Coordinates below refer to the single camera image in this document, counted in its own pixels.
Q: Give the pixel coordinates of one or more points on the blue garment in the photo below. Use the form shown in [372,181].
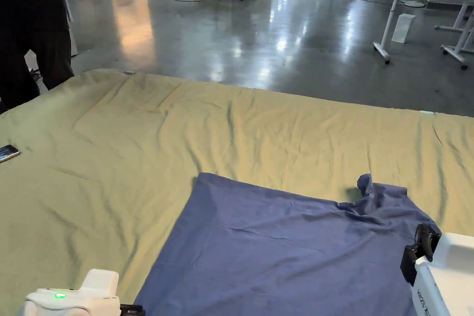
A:
[281,249]

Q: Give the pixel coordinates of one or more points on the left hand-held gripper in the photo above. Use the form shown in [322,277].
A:
[92,293]

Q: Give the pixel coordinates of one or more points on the bed with pale green sheet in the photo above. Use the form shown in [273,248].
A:
[111,168]

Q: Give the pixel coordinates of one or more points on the smartphone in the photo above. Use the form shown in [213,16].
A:
[7,153]

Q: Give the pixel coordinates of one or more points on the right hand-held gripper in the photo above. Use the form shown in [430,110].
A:
[451,279]

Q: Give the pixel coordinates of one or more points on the white carton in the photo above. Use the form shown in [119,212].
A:
[403,28]

